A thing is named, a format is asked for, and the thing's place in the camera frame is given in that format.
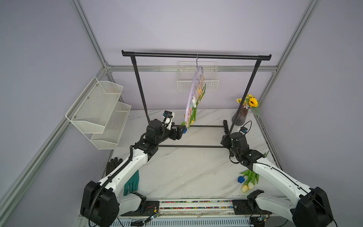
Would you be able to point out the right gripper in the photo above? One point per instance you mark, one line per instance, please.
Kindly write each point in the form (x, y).
(226, 141)

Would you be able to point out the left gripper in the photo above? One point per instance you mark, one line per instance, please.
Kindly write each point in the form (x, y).
(178, 134)

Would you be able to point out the purple clip hanger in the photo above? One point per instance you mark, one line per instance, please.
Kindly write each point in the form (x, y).
(197, 82)

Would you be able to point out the black clothes rack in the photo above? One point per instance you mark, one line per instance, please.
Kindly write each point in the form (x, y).
(198, 55)

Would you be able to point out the cream white tulip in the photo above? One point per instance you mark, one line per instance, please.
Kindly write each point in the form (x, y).
(192, 116)

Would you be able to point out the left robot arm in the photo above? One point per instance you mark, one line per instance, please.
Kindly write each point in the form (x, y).
(104, 201)

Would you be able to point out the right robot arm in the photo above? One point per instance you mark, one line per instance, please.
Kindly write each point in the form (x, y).
(304, 206)

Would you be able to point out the sunflower bouquet in vase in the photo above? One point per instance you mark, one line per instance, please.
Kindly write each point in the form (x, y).
(250, 102)

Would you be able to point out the cream tulip right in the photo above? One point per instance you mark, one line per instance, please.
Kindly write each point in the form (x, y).
(246, 187)

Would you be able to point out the green work glove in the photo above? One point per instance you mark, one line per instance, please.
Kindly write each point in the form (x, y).
(132, 184)

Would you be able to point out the black yellow work glove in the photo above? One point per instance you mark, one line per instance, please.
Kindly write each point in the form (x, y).
(112, 165)

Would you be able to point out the white mesh tiered shelf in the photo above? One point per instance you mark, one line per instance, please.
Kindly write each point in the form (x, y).
(99, 114)

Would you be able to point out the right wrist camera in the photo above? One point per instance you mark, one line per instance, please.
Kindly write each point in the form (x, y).
(243, 130)

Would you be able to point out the white wire wall basket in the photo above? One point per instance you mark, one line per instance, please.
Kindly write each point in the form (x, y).
(186, 71)

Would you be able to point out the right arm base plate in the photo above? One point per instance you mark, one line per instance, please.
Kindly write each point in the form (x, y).
(246, 207)

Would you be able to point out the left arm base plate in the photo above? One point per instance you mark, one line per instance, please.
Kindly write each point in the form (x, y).
(141, 208)

